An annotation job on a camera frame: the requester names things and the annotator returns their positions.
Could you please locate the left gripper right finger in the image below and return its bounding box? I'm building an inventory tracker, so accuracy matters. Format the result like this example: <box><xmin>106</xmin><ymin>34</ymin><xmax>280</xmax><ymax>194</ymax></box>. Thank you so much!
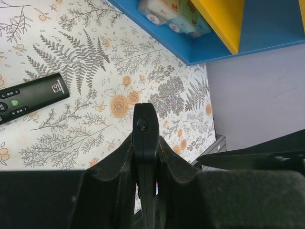
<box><xmin>158</xmin><ymin>138</ymin><xmax>305</xmax><ymax>229</ymax></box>

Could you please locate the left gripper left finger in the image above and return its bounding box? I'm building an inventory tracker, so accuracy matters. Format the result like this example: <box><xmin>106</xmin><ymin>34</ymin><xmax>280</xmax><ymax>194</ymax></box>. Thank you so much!
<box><xmin>0</xmin><ymin>136</ymin><xmax>135</xmax><ymax>229</ymax></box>

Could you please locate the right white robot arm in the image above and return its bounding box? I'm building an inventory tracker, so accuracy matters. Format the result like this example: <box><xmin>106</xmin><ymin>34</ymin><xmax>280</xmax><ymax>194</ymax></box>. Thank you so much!
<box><xmin>197</xmin><ymin>130</ymin><xmax>305</xmax><ymax>175</ymax></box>

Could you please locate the black remote with buttons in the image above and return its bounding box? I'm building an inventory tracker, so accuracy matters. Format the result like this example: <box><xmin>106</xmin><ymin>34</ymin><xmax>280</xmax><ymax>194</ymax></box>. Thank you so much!
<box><xmin>0</xmin><ymin>73</ymin><xmax>70</xmax><ymax>124</ymax></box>

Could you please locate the floral table mat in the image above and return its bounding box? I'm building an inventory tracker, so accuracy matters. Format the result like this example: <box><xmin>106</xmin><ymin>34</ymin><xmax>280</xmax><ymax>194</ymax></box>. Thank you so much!
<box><xmin>0</xmin><ymin>0</ymin><xmax>216</xmax><ymax>170</ymax></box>

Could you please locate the white tissue pack right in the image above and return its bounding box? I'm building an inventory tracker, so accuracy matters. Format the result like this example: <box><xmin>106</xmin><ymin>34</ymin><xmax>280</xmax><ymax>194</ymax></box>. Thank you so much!
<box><xmin>168</xmin><ymin>15</ymin><xmax>196</xmax><ymax>34</ymax></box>

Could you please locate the white tissue pack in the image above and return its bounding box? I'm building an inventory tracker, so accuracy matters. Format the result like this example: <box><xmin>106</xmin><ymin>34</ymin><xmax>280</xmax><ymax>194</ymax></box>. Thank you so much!
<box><xmin>168</xmin><ymin>15</ymin><xmax>196</xmax><ymax>34</ymax></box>
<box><xmin>138</xmin><ymin>0</ymin><xmax>180</xmax><ymax>25</ymax></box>

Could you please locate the blue shelf unit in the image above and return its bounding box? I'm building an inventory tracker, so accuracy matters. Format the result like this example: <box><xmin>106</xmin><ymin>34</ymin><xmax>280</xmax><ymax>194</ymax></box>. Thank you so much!
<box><xmin>112</xmin><ymin>0</ymin><xmax>305</xmax><ymax>65</ymax></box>

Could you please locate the light blue tissue pack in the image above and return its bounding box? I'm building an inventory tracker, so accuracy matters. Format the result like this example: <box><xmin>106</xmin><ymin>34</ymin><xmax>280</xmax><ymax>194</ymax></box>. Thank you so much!
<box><xmin>178</xmin><ymin>0</ymin><xmax>212</xmax><ymax>39</ymax></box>

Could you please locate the aluminium frame rail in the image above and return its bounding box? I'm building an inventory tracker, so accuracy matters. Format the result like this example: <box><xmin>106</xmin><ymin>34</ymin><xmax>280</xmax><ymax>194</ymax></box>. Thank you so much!
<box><xmin>191</xmin><ymin>135</ymin><xmax>227</xmax><ymax>172</ymax></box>

